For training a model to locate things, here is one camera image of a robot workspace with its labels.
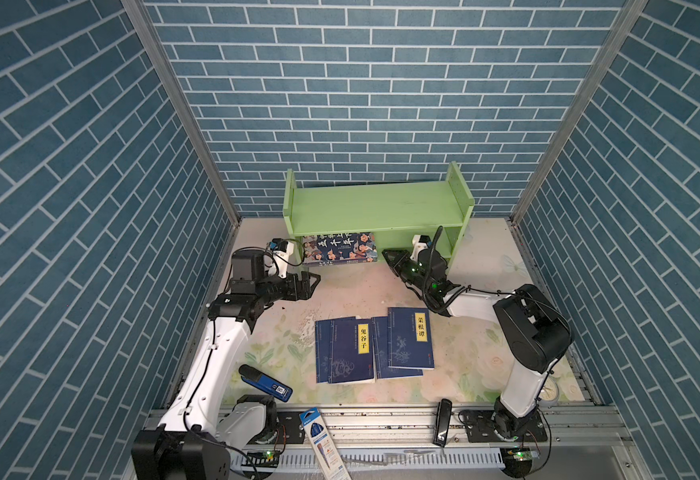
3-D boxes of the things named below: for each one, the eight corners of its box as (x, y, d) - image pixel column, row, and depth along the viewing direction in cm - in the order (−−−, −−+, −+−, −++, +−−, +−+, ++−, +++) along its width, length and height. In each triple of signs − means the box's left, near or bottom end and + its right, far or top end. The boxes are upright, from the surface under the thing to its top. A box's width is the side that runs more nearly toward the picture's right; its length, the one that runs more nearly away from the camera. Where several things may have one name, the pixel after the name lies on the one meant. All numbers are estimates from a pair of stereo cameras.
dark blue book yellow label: (325, 383, 83) (323, 379, 80) (330, 322, 95) (329, 317, 92) (374, 383, 83) (374, 379, 80) (373, 322, 95) (373, 317, 92)
